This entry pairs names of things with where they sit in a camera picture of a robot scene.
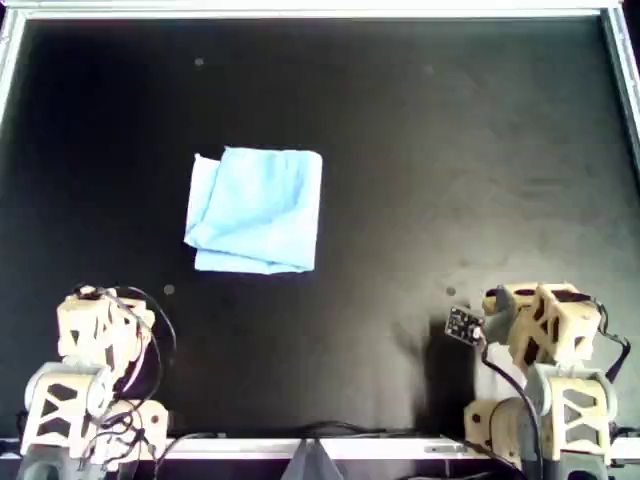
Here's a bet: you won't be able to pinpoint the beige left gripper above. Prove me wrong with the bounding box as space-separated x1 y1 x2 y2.
57 285 120 355

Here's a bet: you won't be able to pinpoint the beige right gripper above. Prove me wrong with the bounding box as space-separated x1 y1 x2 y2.
482 282 543 362

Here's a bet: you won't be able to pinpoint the light blue cloth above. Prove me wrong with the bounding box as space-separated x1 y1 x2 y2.
183 144 324 275

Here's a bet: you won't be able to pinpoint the grey triangular stand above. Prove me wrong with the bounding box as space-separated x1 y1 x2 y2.
282 438 346 480

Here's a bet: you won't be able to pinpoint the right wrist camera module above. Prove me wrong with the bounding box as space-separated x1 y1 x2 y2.
443 304 487 350

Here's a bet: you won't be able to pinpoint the black right camera cable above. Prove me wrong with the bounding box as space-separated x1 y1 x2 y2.
479 344 549 480

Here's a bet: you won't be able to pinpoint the pink left arm cable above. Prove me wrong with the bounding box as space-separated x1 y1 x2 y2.
119 319 151 396

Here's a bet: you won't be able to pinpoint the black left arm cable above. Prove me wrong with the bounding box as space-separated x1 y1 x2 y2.
107 285 178 401

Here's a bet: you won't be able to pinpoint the tangled black base cables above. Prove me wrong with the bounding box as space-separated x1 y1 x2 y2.
74 399 169 476

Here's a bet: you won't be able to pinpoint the black cable along frame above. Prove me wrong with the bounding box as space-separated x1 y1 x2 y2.
169 421 416 442

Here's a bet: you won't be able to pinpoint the aluminium table frame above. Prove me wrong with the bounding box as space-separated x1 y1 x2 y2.
0 0 640 461

